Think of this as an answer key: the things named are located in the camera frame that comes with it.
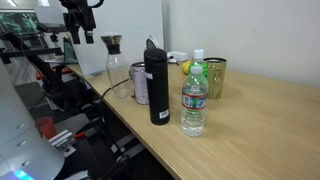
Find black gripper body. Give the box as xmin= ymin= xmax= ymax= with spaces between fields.
xmin=59 ymin=0 xmax=105 ymax=33

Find clear plastic water bottle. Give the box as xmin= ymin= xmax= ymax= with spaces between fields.
xmin=180 ymin=65 xmax=209 ymax=138

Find green plastic bottle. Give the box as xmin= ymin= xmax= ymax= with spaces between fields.
xmin=188 ymin=49 xmax=209 ymax=78

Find translucent partition panel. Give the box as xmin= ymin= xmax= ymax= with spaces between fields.
xmin=66 ymin=0 xmax=165 ymax=78

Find glass carafe with metal filter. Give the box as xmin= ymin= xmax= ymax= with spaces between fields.
xmin=100 ymin=34 xmax=135 ymax=99

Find monitor with green picture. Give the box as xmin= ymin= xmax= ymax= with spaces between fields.
xmin=0 ymin=11 xmax=40 ymax=36

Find round hinged tumbler lid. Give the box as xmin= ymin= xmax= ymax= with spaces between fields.
xmin=145 ymin=34 xmax=161 ymax=51

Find tall black thermos flask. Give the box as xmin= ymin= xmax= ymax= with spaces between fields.
xmin=143 ymin=47 xmax=171 ymax=126

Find white power strip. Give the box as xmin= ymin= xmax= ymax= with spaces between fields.
xmin=166 ymin=50 xmax=190 ymax=63

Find red cup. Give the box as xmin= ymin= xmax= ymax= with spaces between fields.
xmin=35 ymin=116 xmax=58 ymax=140

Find small yellow pumpkin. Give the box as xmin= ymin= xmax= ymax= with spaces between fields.
xmin=181 ymin=60 xmax=192 ymax=76

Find gold metallic cup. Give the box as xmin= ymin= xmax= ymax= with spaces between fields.
xmin=203 ymin=57 xmax=228 ymax=100

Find black camera stand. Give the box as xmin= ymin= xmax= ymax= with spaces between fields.
xmin=0 ymin=22 xmax=73 ymax=101

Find thick black cable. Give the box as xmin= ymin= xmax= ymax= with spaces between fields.
xmin=96 ymin=77 xmax=132 ymax=141

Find aluminium extrusion bracket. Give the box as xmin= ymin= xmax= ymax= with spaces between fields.
xmin=48 ymin=129 xmax=78 ymax=158

